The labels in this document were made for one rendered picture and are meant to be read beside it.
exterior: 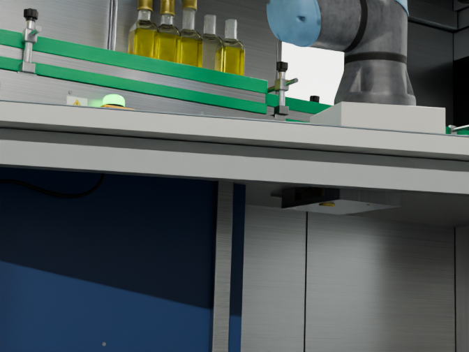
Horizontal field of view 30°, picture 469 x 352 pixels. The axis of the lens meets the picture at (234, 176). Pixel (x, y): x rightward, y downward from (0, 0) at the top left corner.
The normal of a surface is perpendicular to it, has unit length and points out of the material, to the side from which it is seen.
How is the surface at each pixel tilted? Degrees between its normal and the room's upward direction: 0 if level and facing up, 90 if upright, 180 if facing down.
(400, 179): 90
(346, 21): 113
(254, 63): 90
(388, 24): 98
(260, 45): 90
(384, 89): 77
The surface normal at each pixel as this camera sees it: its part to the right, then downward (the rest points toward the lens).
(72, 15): 0.51, -0.12
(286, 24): -0.87, 0.06
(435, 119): 0.20, -0.15
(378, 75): -0.08, -0.38
